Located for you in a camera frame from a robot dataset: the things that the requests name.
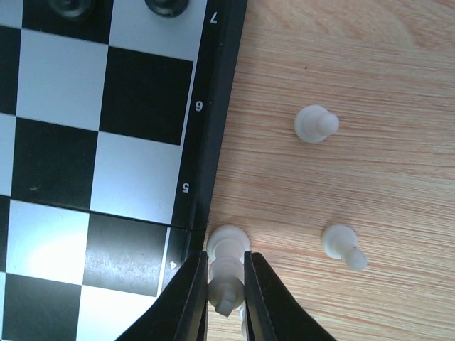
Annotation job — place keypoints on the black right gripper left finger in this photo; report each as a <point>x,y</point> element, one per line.
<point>180,313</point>

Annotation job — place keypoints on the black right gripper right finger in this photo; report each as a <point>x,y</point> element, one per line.
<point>271,311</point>

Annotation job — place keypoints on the white king piece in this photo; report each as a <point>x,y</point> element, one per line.
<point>226,249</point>

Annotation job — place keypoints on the black pawn six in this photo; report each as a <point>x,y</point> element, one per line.
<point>167,8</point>

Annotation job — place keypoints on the black pawn five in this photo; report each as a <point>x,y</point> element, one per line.
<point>74,10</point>

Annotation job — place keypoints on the white chess piece right side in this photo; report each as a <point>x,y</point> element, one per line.
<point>341,242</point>

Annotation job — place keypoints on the white pawn near board top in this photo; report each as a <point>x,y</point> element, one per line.
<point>314,123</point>

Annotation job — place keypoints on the black and silver chessboard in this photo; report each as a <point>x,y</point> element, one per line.
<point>110,136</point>

